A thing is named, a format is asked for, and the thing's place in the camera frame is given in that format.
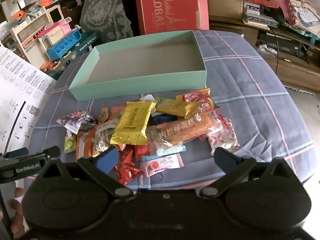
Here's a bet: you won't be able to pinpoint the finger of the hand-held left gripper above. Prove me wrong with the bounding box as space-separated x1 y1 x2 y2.
41 146 61 161
3 148 29 159

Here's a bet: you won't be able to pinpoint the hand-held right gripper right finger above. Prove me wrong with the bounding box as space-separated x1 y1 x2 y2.
200 147 297 197

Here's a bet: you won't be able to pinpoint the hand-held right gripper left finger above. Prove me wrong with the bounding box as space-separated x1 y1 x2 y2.
40 146 133 198

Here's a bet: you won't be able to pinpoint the small yellow green packet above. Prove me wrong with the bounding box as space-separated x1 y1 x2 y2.
64 134 77 154

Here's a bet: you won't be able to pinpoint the orange striped snack packet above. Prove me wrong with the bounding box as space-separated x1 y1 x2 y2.
76 129 98 162

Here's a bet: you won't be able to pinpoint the long orange cake packet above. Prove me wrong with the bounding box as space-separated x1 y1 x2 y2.
147 114 217 153

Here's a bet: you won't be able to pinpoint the teal cardboard box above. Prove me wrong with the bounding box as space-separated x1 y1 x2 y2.
69 30 207 102

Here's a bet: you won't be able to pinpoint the person's left hand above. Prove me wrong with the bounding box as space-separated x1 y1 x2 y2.
9 187 25 240

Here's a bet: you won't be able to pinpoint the clear nut snack packet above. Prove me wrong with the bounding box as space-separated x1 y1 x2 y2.
92 122 120 157

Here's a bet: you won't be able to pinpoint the pink patterned snack packet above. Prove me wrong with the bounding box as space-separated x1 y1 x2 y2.
204 116 241 155

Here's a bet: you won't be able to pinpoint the purple snack packet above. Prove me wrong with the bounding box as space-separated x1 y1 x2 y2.
55 110 97 133

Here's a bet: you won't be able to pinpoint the pink white sachet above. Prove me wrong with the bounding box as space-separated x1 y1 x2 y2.
141 153 186 178

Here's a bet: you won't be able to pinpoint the white instruction sheet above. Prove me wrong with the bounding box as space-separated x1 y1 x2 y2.
0 45 57 155

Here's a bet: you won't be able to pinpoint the dark blue snack packet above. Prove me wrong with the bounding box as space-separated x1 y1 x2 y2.
151 114 175 125

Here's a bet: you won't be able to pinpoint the gold snack packet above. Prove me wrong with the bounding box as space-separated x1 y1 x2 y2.
155 97 202 119

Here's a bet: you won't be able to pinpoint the white snack packet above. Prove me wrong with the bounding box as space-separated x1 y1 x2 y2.
139 94 157 104

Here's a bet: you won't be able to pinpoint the plaid blue blanket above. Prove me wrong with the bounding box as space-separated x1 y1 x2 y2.
24 29 316 189

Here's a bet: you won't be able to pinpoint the blue toy rack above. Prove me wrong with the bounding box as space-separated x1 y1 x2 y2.
47 29 82 62

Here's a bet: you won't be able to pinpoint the teal toy kitchen box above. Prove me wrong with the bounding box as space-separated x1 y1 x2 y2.
41 31 100 80

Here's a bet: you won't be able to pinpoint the wooden cabinet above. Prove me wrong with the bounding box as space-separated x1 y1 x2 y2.
209 17 320 91

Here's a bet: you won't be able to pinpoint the white crumpled wrapper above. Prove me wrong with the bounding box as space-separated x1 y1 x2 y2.
257 44 278 55

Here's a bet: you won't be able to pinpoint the cream toy kitchen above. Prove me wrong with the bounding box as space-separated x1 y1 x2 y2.
10 5 63 64

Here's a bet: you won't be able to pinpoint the black media player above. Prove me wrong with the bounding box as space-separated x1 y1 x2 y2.
256 30 313 58

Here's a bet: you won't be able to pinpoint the grey patterned cushion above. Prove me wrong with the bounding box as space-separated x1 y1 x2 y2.
79 0 134 47

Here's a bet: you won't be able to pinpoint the stack of books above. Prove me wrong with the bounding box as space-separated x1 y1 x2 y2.
242 1 279 28

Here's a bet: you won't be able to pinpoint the red cardboard box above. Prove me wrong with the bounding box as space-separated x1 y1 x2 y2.
134 0 210 35

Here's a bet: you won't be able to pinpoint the pink printed toy box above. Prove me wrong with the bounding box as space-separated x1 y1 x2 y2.
282 0 320 35

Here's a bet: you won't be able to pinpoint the thin black cable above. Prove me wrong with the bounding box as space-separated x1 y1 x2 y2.
4 101 27 154

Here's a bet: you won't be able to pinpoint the black power cable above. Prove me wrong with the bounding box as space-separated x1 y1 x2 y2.
271 27 279 73

